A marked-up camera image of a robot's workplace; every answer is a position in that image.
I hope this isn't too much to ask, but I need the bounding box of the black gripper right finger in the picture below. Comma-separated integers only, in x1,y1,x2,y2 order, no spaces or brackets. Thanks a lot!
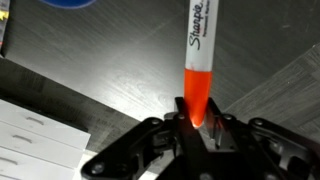
205,98,320,180

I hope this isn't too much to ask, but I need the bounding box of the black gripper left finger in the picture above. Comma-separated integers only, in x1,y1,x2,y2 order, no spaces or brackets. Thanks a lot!
81,97,209,180

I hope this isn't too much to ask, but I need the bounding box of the orange white Sharpie marker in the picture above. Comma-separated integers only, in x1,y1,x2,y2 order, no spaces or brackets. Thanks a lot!
184,0,219,128

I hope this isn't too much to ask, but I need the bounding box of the blue plastic cup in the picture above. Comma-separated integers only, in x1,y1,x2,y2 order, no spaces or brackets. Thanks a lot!
39,0,96,9

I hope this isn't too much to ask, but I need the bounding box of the white drawer cabinet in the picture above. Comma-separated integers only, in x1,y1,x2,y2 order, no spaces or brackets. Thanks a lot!
0,100,90,180

